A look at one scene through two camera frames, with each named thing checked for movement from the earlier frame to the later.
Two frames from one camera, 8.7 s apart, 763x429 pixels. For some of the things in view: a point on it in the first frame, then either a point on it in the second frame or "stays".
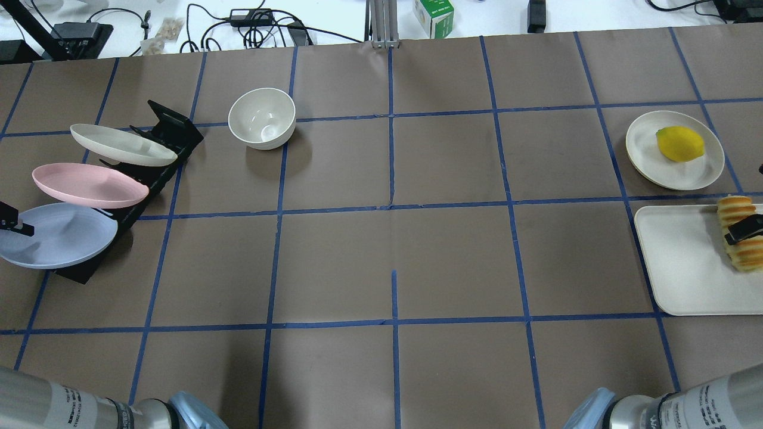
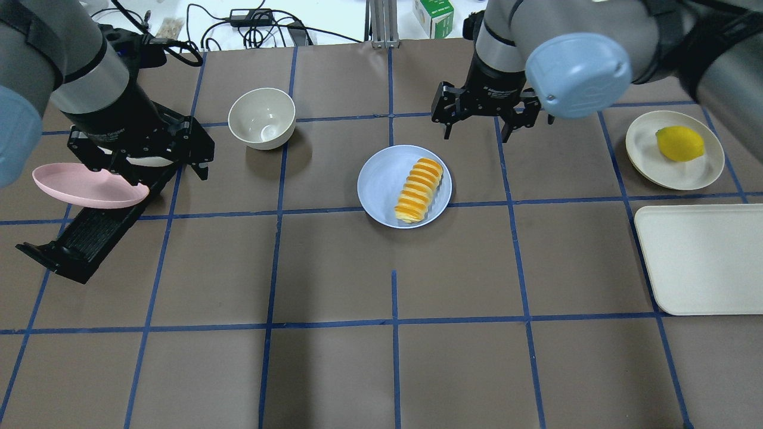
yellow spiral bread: x=747 y=255 → x=421 y=183
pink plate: x=89 y=186 stays
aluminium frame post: x=384 y=26 stays
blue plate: x=64 y=233 → x=405 y=186
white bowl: x=263 y=118 stays
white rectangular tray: x=691 y=264 stays
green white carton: x=436 y=16 stays
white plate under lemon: x=646 y=157 stays
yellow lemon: x=679 y=144 stays
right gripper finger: x=750 y=226 → x=487 y=93
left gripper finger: x=9 y=220 → x=144 y=141
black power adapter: x=253 y=17 stays
